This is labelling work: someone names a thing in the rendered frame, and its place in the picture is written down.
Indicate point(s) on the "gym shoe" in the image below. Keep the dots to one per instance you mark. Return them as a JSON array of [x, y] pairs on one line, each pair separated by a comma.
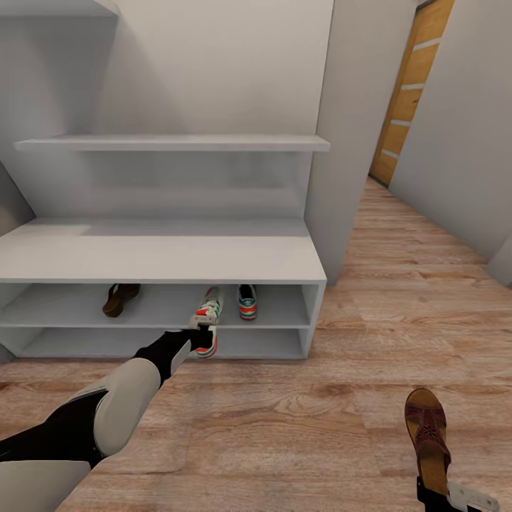
[[247, 300], [210, 305]]

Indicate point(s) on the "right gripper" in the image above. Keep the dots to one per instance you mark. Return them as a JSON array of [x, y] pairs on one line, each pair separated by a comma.
[[435, 502]]

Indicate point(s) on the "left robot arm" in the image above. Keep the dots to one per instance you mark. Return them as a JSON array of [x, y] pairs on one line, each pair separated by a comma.
[[40, 467]]

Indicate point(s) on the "sandal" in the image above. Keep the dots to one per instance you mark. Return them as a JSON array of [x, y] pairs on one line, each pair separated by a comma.
[[426, 423], [118, 295]]

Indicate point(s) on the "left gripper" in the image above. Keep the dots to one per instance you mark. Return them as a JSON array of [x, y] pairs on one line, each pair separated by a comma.
[[204, 339]]

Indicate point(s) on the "door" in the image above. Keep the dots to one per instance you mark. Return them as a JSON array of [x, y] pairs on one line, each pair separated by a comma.
[[425, 35]]

